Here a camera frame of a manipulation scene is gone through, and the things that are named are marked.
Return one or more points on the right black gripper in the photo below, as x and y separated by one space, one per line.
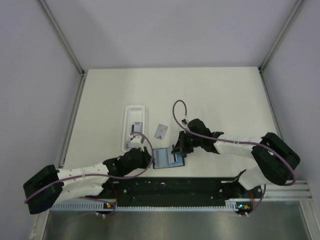
181 147

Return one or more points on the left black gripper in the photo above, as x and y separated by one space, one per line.
145 157

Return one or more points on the blue card holder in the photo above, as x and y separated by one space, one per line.
169 157

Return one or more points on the diamond print silver card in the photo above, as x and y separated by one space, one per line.
161 131

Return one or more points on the white plastic basket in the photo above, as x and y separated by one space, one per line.
134 121

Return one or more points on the silver card black stripe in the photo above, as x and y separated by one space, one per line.
160 158

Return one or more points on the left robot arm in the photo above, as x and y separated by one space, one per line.
50 185

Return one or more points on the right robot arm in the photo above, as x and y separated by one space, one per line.
275 160

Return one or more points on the lower cards in basket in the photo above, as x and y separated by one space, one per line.
128 145

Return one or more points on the cards in basket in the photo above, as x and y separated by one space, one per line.
136 128
128 145

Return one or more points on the upper cards in basket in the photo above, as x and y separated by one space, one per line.
136 128

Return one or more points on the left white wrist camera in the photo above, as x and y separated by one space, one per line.
136 142

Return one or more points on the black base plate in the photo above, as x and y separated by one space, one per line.
176 191

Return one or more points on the grey slotted cable duct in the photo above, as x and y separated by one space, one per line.
83 205

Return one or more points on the right aluminium frame post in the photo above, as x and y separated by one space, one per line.
285 27

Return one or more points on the aluminium frame post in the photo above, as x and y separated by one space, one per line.
60 35
285 27

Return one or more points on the left aluminium frame post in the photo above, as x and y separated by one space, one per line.
60 35

